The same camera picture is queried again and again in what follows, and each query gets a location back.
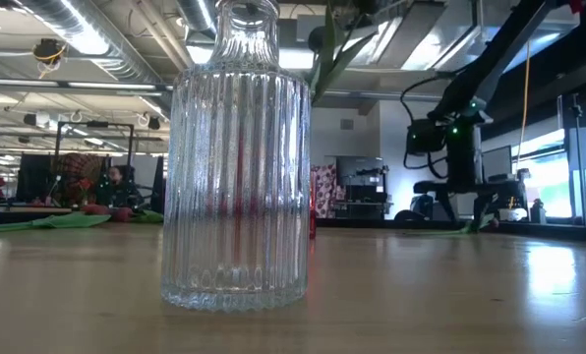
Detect long green stem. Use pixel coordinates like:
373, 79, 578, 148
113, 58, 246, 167
310, 0, 388, 107

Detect artificial flowers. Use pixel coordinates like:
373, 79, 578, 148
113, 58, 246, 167
0, 204, 112, 235

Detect red ribbed glass vase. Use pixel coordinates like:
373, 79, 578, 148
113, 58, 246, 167
309, 170, 319, 241

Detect clear ribbed glass vase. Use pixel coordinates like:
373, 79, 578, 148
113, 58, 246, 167
160, 0, 313, 314

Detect pink patterned cloth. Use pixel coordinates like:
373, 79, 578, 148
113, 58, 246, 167
311, 164, 339, 220

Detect black monitor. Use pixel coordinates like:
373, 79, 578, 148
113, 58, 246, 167
335, 155, 385, 187

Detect black office chair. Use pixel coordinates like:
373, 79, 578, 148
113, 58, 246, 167
394, 179, 454, 222

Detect person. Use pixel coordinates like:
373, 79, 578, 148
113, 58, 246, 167
94, 164, 145, 208

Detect grey monitor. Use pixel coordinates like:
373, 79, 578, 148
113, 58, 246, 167
481, 145, 514, 183

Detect red patterned cloth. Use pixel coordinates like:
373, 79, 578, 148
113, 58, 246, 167
56, 152, 103, 207

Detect dark bottle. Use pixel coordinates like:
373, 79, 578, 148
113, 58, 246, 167
530, 198, 549, 225

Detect black ceiling device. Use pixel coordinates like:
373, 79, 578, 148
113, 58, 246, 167
30, 37, 69, 79

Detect black slim stand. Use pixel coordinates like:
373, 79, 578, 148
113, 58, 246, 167
569, 92, 586, 227

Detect black aluminium table frame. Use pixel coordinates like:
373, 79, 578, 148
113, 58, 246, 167
0, 208, 586, 243

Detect silver ceiling duct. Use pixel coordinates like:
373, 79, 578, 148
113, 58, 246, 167
20, 0, 169, 86
174, 0, 221, 38

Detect yellow hanging cable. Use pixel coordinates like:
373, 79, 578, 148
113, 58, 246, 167
517, 41, 532, 166

